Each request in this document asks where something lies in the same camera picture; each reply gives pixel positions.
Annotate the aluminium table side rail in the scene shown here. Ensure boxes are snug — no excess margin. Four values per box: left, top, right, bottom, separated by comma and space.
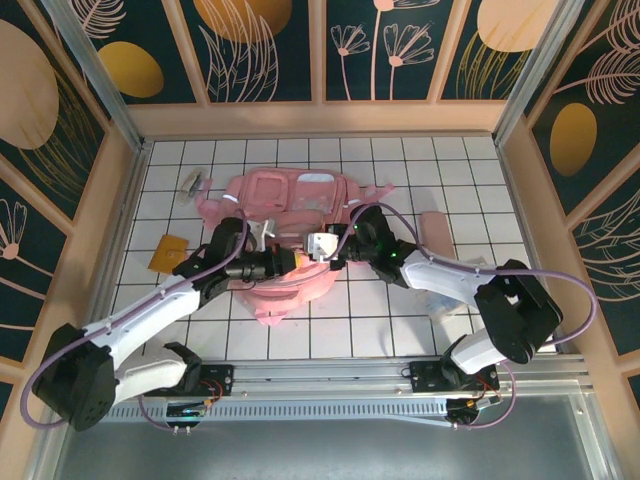
494, 139, 569, 356
93, 139, 150, 321

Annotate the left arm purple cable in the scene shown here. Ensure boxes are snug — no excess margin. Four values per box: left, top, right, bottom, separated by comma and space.
18, 207, 251, 436

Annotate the yellow wallet notebook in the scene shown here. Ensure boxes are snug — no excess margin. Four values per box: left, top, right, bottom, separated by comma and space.
149, 234, 191, 275

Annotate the white blue supplies box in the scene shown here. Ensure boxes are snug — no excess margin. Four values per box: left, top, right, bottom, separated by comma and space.
414, 254, 494, 322

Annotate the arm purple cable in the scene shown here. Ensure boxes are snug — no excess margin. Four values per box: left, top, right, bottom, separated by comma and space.
18, 207, 251, 436
349, 202, 600, 431

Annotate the perforated metal cable tray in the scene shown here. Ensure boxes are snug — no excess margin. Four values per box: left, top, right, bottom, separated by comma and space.
69, 402, 451, 427

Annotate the aluminium corner post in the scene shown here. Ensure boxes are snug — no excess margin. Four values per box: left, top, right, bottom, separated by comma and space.
491, 0, 585, 146
40, 0, 147, 154

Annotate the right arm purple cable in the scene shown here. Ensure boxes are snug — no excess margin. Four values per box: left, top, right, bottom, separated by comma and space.
349, 202, 600, 431

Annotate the aluminium mounting rail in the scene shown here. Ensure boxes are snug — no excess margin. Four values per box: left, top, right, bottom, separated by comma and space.
49, 357, 591, 401

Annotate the pink pencil case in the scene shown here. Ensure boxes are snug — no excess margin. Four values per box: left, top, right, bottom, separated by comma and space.
418, 210, 454, 261

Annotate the pink backpack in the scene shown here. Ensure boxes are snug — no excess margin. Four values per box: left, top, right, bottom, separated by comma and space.
194, 168, 396, 329

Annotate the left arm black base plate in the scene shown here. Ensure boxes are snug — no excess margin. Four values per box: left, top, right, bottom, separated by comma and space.
143, 363, 236, 399

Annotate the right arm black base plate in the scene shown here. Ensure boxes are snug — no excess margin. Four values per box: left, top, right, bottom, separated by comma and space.
408, 360, 501, 396

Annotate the small clear stationery packet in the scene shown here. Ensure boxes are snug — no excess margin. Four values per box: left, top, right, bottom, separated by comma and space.
178, 168, 211, 206

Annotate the grey metal base sheet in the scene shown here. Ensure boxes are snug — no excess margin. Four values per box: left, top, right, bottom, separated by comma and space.
24, 394, 616, 480

